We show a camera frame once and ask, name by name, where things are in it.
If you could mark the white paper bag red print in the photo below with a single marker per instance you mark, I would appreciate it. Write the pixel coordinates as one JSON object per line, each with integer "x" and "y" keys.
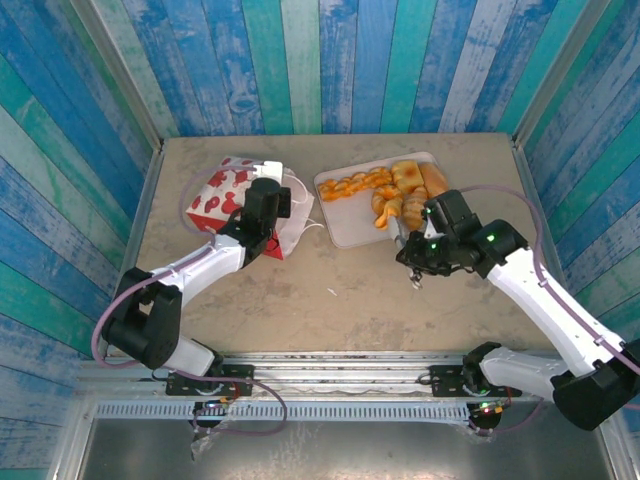
{"x": 215, "y": 195}

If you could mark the square fake toast loaf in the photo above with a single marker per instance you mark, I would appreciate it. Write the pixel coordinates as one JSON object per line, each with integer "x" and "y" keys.
{"x": 407, "y": 175}

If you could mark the braided fake bread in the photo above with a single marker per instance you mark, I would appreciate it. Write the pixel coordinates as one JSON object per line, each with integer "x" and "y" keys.
{"x": 350, "y": 185}

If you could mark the long fake baguette loaf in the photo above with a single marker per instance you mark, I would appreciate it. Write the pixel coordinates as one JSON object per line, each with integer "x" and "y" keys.
{"x": 434, "y": 177}

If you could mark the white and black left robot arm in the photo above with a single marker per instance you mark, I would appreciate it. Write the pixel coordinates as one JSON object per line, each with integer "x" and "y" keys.
{"x": 205, "y": 262}

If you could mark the white plastic tray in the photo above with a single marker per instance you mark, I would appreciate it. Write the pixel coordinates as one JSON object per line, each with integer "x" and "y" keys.
{"x": 350, "y": 220}

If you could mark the small circuit board with LEDs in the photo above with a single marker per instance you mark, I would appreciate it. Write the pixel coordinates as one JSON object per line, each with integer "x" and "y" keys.
{"x": 489, "y": 409}
{"x": 215, "y": 402}

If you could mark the steel sheet panel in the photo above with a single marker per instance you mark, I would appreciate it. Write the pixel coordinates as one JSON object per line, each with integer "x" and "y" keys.
{"x": 350, "y": 450}

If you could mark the aluminium table side rail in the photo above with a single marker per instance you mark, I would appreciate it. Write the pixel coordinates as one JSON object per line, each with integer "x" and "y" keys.
{"x": 142, "y": 210}
{"x": 531, "y": 190}

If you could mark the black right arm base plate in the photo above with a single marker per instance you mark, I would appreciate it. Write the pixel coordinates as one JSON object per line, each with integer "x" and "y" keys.
{"x": 445, "y": 380}

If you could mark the aluminium mounting rail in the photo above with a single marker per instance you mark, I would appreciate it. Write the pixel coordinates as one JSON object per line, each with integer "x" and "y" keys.
{"x": 340, "y": 375}

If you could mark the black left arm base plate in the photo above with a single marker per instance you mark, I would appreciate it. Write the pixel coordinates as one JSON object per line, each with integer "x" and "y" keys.
{"x": 240, "y": 380}

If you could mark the aluminium frame post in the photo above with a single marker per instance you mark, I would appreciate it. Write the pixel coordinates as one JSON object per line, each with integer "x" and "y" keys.
{"x": 118, "y": 70}
{"x": 560, "y": 70}

